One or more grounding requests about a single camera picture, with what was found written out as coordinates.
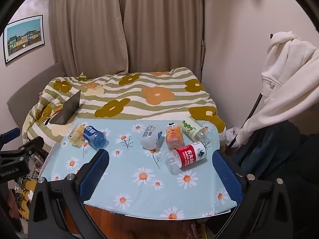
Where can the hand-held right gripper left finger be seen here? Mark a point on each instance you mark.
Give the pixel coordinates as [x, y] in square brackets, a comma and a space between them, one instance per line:
[96, 176]

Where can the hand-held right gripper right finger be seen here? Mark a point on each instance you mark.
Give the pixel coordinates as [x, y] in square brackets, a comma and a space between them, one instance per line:
[227, 176]

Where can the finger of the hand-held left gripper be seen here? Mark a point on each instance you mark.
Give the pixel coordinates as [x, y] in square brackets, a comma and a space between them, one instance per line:
[32, 145]
[10, 135]

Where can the yellow plastic item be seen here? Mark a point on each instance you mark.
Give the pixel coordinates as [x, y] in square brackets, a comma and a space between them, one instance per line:
[26, 191]

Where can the blue plastic bottle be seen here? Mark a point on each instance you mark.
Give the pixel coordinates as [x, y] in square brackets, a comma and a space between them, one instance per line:
[96, 137]

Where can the red label clear bottle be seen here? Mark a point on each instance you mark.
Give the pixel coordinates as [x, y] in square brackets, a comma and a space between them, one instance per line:
[190, 157]

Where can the white plastic bag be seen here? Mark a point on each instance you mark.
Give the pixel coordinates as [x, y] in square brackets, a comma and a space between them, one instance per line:
[230, 134]

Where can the yellow drink bottle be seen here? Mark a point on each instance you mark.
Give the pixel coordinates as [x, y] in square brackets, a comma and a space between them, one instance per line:
[76, 135]

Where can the blue daisy tablecloth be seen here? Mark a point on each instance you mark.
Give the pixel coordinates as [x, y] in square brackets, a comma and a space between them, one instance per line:
[139, 161]

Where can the grey sofa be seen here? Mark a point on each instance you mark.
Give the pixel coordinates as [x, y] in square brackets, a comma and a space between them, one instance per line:
[27, 92]

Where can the grey laptop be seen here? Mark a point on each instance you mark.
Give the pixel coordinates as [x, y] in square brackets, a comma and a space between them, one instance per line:
[71, 105]

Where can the green dotted label bottle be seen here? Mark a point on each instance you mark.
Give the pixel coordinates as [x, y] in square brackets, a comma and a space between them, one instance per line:
[192, 129]

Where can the dark jacket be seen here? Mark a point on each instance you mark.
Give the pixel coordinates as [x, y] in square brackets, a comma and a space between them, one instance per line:
[286, 151]

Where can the orange drink bottle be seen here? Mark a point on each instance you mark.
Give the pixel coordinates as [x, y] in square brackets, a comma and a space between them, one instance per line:
[174, 135]

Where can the white label clear bottle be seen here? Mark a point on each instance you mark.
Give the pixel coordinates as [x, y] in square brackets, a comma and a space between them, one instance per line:
[150, 138]

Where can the black clothes rack pole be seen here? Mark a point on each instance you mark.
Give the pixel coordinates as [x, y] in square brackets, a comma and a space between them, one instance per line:
[254, 107]

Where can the striped floral blanket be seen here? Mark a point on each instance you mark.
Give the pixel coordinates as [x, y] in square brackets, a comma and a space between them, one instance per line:
[159, 104]

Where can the white hoodie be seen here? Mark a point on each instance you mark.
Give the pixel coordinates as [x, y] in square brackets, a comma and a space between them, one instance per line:
[286, 79]

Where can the beige curtain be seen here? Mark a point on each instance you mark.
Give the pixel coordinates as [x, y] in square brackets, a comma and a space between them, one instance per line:
[84, 27]
[164, 27]

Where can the wall poster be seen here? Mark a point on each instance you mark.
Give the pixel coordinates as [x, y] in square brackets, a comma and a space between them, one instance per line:
[23, 37]

